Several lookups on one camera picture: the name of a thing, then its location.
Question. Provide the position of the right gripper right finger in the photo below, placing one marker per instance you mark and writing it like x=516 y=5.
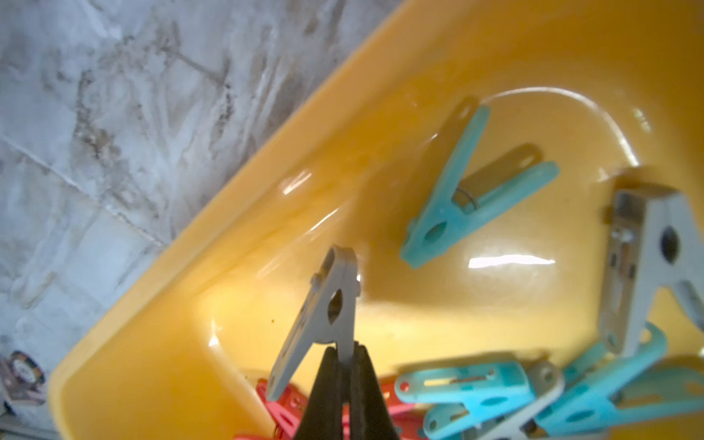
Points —
x=369 y=418

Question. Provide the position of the red clothespin in box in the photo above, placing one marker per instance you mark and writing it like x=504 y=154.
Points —
x=287 y=412

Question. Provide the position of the grey clothespin in box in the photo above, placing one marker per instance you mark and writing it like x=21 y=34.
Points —
x=653 y=243

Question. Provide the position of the grey clothespin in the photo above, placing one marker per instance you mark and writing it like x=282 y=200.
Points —
x=327 y=316
x=653 y=243

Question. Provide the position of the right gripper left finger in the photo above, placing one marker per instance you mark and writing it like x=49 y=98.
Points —
x=323 y=415

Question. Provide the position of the teal clothespin in box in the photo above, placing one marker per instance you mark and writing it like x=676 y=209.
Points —
x=451 y=213

